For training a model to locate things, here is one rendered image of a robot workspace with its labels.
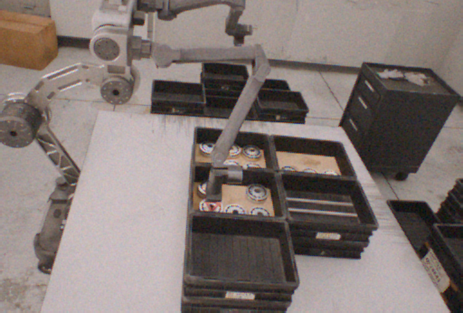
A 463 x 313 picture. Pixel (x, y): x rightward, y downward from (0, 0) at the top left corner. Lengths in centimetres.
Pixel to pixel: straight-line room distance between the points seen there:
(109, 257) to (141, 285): 19
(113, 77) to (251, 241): 94
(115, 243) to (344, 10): 403
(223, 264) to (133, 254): 39
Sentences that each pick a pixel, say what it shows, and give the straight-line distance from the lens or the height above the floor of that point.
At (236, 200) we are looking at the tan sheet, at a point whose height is 83.
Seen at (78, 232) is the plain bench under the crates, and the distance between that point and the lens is 184.
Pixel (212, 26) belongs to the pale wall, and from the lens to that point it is 480.
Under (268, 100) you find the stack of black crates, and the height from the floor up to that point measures 49.
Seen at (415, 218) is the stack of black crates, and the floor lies 27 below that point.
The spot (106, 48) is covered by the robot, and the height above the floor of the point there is 145.
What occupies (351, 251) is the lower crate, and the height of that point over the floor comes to 76.
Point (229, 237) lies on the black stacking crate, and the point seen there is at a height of 83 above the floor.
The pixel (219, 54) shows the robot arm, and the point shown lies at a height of 147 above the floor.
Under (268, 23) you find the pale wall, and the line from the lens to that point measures 488.
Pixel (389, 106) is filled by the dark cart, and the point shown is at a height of 76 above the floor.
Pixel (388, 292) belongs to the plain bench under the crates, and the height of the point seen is 70.
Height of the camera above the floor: 209
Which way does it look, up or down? 35 degrees down
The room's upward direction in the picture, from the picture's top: 11 degrees clockwise
